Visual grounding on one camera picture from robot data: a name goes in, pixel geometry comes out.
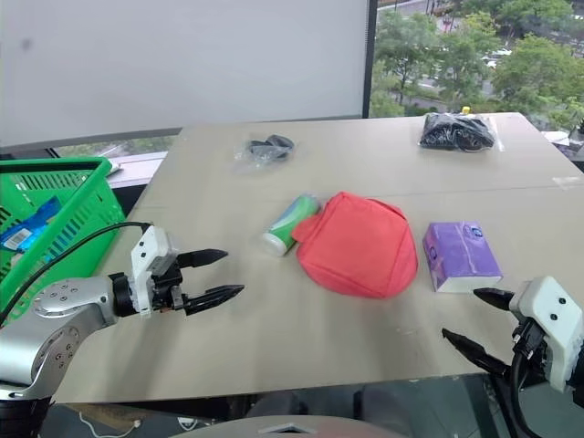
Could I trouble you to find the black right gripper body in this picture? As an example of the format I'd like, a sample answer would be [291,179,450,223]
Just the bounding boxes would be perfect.
[509,317,549,381]

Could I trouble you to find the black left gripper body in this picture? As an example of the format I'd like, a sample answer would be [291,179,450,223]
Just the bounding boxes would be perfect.
[151,254,189,317]

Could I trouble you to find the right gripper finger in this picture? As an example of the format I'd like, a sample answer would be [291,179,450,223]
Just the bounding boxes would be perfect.
[441,328,514,378]
[473,287,517,313]

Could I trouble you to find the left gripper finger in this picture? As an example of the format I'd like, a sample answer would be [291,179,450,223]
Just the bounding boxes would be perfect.
[176,248,229,270]
[183,284,246,318]

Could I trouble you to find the green plastic basket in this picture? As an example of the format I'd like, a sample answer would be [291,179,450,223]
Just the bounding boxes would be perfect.
[0,156,128,328]

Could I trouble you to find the large bag black cables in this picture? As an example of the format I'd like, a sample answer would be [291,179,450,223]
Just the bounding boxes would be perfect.
[416,110,506,154]

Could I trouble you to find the purple tissue pack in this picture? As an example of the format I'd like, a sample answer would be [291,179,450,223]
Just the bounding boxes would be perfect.
[422,220,504,294]

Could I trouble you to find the green wet wipes canister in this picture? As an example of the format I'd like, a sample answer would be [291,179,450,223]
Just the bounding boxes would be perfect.
[261,193,323,256]

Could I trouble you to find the small clear bag black parts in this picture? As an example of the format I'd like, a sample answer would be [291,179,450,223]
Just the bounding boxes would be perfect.
[233,133,297,175]

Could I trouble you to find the red fabric pouch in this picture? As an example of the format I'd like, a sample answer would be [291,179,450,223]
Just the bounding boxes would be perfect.
[291,191,420,300]

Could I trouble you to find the grey rounded robot torso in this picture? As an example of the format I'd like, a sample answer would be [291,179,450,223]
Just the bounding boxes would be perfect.
[167,413,370,438]

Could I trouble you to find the blue snack package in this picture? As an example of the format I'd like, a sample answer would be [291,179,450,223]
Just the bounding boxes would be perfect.
[0,195,64,253]

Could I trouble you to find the white roller blind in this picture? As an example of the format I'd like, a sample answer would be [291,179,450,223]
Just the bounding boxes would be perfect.
[0,0,371,148]

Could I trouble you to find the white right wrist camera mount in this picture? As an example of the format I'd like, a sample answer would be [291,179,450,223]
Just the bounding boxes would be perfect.
[508,275,584,393]

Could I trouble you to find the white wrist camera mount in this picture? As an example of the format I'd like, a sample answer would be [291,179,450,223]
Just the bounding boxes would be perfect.
[508,275,584,393]
[129,224,180,318]

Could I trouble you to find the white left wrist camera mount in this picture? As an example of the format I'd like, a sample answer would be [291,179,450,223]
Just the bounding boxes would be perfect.
[129,224,180,318]

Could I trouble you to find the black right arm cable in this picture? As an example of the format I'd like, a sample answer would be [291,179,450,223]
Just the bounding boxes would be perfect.
[508,328,542,438]

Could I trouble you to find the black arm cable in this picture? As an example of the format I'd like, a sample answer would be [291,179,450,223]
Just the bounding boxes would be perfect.
[0,221,152,328]
[508,328,542,438]

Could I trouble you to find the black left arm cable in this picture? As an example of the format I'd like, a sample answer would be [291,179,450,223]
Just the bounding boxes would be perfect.
[0,221,152,328]

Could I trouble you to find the thin white cord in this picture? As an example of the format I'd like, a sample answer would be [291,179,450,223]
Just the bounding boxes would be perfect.
[78,409,141,438]

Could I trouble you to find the black window frame post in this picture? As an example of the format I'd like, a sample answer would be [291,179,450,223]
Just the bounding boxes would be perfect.
[360,0,379,120]

